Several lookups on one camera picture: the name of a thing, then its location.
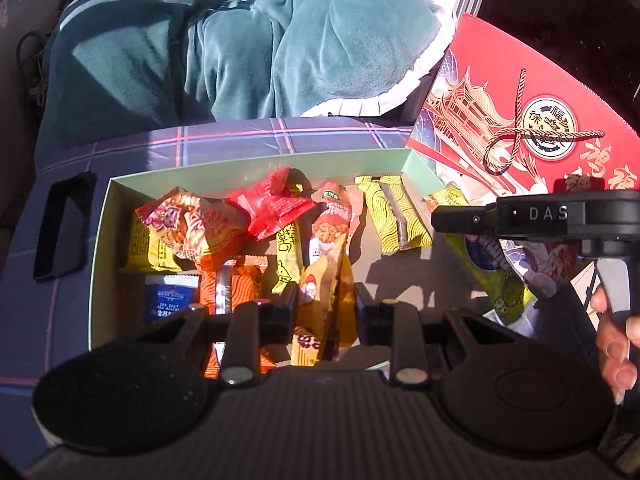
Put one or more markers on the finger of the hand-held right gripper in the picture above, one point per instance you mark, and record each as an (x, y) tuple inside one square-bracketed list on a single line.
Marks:
[(465, 219)]

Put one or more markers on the yellow-green packet with blue logo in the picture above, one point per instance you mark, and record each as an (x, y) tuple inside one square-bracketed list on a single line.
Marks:
[(495, 275)]

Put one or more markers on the teal fleece blanket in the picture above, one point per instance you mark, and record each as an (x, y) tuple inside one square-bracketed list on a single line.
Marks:
[(250, 35)]

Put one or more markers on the orange wavy-pattern snack packet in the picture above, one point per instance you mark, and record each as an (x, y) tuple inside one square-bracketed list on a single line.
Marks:
[(235, 285)]

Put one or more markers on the red crinkled snack packet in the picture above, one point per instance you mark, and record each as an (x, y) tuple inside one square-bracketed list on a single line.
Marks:
[(270, 205)]

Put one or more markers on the green cardboard box tray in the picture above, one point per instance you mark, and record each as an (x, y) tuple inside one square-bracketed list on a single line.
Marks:
[(395, 275)]

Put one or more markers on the orange sausage stick packet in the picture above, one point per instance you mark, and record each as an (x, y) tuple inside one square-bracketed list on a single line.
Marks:
[(330, 225)]

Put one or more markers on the orange-yellow packet with red print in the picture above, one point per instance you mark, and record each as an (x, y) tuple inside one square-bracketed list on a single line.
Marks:
[(325, 300)]

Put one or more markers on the small blue packet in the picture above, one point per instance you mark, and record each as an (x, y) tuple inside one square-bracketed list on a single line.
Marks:
[(167, 300)]

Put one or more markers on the person's right hand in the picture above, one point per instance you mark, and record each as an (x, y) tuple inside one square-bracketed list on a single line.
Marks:
[(612, 355)]

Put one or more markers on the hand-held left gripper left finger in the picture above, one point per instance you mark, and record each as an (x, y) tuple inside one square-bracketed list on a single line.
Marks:
[(286, 312)]

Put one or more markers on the black phone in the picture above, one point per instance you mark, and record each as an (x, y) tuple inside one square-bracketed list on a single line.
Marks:
[(62, 225)]

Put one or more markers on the yellow cheese stick packet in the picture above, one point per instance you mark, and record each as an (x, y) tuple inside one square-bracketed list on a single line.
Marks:
[(288, 255)]

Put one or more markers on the yellow wavy-pattern snack packet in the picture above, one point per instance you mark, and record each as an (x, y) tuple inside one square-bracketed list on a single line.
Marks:
[(395, 215)]

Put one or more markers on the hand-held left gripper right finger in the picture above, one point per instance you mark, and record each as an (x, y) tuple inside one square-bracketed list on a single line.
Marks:
[(367, 312)]

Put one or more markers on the orange-red patterned snack packet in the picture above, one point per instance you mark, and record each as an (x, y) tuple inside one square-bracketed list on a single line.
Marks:
[(200, 225)]

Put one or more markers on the yellow packet with black print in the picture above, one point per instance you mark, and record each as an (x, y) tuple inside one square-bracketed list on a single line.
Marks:
[(150, 250)]

